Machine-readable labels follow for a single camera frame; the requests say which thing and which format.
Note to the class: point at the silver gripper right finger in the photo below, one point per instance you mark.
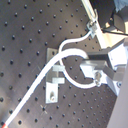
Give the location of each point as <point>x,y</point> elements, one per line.
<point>114,55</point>

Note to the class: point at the grey cable clip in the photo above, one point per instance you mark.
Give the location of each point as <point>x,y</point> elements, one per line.
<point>93,28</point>
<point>52,81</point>

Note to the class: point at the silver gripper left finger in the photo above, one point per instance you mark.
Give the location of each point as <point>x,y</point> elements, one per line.
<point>101,73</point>

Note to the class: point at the middle grey cable clip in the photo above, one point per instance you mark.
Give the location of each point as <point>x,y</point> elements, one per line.
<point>52,81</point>

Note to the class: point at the right grey cable clip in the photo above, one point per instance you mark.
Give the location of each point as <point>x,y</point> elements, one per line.
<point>93,28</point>

